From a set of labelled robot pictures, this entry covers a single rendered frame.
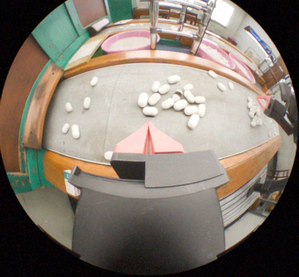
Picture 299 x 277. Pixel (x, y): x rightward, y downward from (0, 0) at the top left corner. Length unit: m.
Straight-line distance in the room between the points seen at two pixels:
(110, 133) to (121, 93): 0.10
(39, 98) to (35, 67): 0.14
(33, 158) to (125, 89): 0.40
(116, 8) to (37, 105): 2.73
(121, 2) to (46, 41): 2.48
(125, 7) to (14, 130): 2.80
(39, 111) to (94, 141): 0.23
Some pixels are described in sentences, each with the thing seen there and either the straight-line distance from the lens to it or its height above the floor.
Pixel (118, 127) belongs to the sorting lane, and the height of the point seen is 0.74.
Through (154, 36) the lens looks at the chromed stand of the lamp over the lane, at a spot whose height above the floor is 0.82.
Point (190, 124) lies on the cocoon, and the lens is 0.21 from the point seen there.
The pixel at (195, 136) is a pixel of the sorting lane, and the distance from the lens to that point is 0.23.
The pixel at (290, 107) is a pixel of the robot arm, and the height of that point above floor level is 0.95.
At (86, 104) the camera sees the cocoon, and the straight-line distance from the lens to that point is 0.26.
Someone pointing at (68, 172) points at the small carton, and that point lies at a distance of 0.25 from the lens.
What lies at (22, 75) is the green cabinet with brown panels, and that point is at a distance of 0.43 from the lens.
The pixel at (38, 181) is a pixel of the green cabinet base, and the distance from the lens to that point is 0.44.
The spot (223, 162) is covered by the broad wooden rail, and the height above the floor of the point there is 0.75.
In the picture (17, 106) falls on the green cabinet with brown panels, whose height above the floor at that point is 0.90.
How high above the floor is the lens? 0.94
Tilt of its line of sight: 77 degrees down
